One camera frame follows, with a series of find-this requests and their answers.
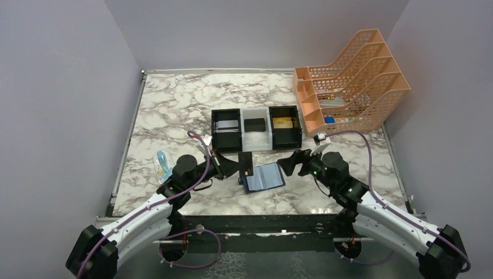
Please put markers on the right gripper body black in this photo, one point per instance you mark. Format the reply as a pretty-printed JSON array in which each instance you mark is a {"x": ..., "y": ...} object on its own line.
[{"x": 315, "y": 169}]

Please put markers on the black VIP credit card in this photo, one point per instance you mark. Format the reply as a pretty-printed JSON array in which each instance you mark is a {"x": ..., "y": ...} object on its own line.
[{"x": 245, "y": 164}]

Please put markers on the blue card holder wallet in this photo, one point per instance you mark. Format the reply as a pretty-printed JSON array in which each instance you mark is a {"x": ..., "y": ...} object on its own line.
[{"x": 265, "y": 177}]

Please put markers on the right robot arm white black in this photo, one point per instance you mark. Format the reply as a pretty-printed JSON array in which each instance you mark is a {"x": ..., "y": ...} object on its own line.
[{"x": 438, "y": 252}]

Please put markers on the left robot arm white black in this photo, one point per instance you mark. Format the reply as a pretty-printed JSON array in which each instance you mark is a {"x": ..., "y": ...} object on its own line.
[{"x": 99, "y": 252}]

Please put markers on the gold card in bin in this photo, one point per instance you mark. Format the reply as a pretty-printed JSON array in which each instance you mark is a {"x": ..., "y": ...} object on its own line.
[{"x": 283, "y": 123}]

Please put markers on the silver card in bin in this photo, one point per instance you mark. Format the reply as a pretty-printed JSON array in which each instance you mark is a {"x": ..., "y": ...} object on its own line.
[{"x": 226, "y": 125}]

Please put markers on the black card in bin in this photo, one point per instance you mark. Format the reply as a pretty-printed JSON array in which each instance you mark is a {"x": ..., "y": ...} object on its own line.
[{"x": 255, "y": 125}]

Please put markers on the black left sorting bin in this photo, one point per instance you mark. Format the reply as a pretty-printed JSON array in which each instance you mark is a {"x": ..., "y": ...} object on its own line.
[{"x": 226, "y": 142}]

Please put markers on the blue clear packaged item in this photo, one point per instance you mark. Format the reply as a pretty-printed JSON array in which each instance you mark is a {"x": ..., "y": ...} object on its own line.
[{"x": 163, "y": 163}]

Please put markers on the white middle sorting bin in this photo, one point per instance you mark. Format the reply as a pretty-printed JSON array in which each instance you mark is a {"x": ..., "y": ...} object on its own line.
[{"x": 256, "y": 141}]

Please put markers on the orange plastic file organizer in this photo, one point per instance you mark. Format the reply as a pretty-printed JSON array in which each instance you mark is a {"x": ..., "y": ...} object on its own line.
[{"x": 359, "y": 89}]

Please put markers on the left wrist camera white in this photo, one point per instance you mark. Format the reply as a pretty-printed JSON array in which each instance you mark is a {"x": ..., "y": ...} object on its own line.
[{"x": 206, "y": 146}]

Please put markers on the black metal mounting rail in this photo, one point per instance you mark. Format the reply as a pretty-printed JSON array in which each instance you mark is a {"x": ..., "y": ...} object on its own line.
[{"x": 261, "y": 233}]

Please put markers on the aluminium table frame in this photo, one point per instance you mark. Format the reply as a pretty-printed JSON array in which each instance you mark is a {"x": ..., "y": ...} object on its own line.
[{"x": 174, "y": 101}]

